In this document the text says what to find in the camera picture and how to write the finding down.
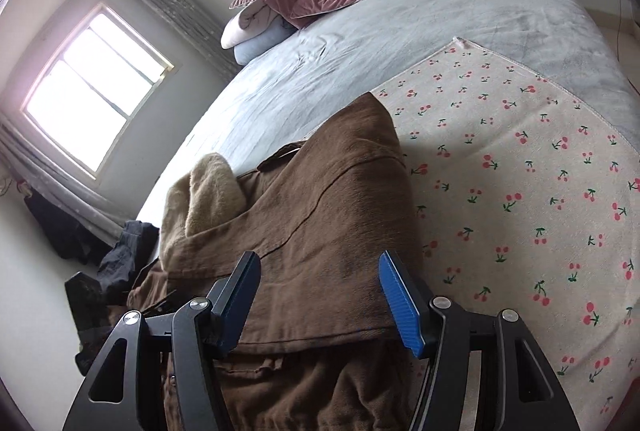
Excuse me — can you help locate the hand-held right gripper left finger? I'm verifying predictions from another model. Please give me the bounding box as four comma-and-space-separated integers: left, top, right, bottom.
62, 251, 262, 431

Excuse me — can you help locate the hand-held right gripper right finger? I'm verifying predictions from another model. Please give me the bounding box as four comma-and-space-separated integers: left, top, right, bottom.
378, 251, 581, 431

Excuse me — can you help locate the brown jacket with fleece lining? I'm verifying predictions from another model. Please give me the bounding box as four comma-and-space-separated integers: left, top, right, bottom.
126, 92, 426, 431

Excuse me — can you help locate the dark grey garment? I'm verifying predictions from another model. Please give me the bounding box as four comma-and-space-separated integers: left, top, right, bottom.
96, 220, 161, 299

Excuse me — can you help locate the cherry print cloth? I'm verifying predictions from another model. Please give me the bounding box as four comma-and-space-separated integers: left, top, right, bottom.
371, 37, 640, 422

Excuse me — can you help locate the black clothing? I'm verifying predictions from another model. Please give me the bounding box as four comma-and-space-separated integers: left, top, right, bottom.
24, 189, 103, 266

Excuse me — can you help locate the grey patterned curtain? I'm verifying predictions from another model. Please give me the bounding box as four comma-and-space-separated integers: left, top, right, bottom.
0, 113, 138, 249
105, 0, 245, 80

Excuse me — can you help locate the window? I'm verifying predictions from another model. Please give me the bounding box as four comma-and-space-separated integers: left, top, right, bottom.
20, 2, 177, 182

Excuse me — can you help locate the grey-blue bed sheet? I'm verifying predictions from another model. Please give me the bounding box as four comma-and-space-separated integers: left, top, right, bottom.
136, 0, 640, 219

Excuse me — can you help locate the light blue pillow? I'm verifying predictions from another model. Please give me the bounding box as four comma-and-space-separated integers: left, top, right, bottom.
234, 22, 300, 66

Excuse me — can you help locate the white pillow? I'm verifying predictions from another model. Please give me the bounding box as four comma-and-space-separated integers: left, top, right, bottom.
221, 0, 277, 50

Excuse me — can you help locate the thin cable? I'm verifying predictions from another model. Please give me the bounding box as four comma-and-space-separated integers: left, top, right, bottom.
616, 0, 632, 62

